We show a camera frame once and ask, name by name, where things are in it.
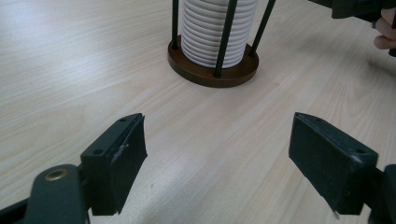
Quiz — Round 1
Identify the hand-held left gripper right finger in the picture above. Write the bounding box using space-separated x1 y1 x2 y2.
288 111 380 217

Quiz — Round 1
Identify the stack of white paper cups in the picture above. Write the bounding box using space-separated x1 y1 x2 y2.
180 0 259 69

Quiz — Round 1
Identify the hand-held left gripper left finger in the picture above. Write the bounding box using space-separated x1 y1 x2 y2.
79 112 149 217

